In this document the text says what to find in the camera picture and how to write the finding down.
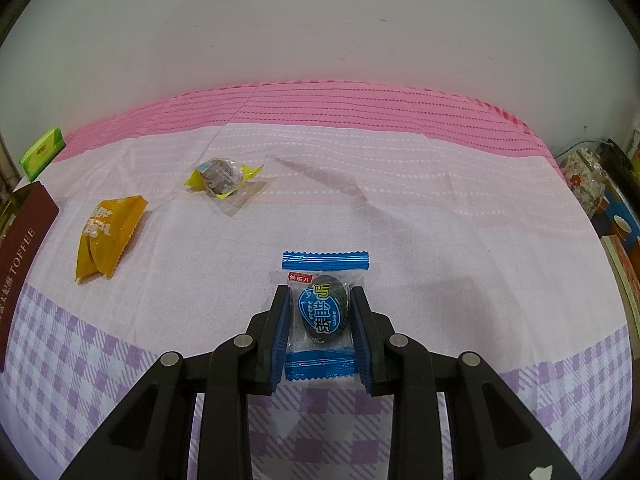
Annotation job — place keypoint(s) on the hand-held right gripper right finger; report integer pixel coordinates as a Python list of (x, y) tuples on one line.
[(361, 335)]

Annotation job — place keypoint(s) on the yellow-wrapped clear snack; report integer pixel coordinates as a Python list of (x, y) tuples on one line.
[(220, 175)]

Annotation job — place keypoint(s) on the blue snack packet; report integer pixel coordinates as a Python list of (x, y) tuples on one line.
[(322, 310)]

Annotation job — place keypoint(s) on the black bag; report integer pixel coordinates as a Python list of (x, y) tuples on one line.
[(617, 157)]

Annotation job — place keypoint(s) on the brown toffee box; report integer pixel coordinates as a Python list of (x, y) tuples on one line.
[(25, 260)]

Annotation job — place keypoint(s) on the green tissue pack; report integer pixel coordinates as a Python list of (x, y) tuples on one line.
[(42, 152)]

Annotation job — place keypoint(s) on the orange paper cup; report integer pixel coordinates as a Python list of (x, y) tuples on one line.
[(624, 230)]

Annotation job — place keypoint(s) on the floral fabric container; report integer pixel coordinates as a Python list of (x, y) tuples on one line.
[(582, 180)]

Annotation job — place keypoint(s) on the orange snack packet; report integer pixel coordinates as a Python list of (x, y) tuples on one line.
[(105, 240)]

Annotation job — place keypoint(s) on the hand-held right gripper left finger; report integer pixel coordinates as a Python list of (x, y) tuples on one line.
[(282, 330)]

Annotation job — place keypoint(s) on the pink and purple checked cloth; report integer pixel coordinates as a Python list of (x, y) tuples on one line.
[(400, 185)]

